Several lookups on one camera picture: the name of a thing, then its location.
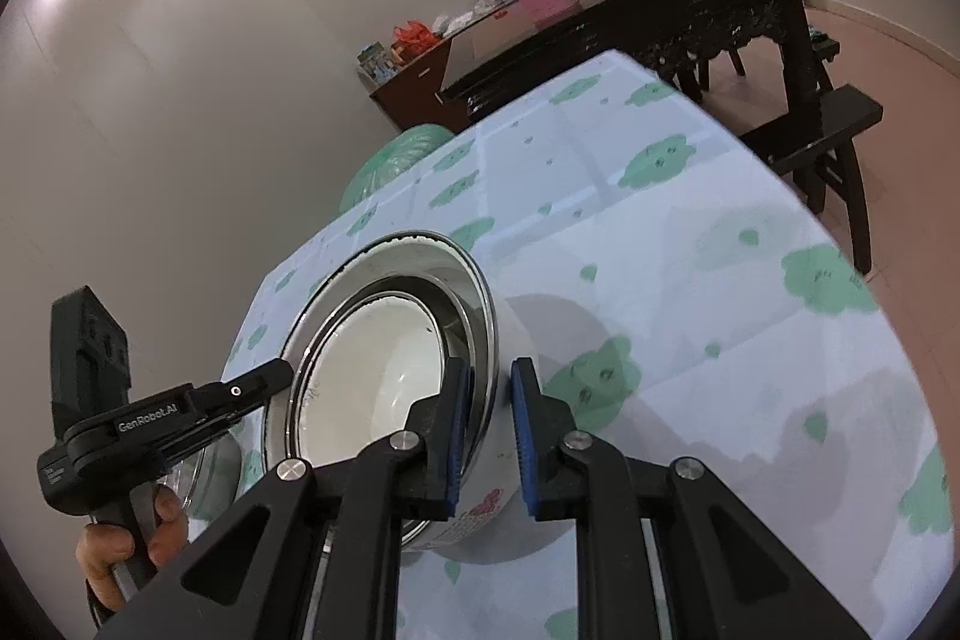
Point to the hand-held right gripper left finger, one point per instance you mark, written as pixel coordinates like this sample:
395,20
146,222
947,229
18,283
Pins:
454,441

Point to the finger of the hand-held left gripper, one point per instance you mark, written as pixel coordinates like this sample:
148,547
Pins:
240,389

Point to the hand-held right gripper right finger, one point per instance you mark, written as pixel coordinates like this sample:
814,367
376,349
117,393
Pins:
523,441

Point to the white enamel bowl floral print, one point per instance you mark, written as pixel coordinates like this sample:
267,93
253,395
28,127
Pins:
499,475

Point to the large stainless steel bowl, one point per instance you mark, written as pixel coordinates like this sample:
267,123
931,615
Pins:
214,482
472,317

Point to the plain white enamel bowl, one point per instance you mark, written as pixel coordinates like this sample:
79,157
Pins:
375,377

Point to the person's left hand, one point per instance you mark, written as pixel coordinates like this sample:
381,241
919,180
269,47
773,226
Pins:
169,527

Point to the cloud print tablecloth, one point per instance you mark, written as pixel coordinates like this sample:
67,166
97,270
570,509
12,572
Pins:
712,310

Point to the green mesh food cover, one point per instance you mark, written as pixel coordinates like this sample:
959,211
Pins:
390,168

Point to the brown wooden cabinet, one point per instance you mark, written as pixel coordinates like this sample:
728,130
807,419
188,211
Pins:
409,85

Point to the red plastic bag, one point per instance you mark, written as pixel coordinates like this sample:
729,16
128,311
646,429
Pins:
416,34

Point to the dark wooden bench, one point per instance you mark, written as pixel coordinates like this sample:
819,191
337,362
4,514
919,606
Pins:
832,123

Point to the dark carved wooden table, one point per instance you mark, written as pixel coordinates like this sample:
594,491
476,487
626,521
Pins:
675,21

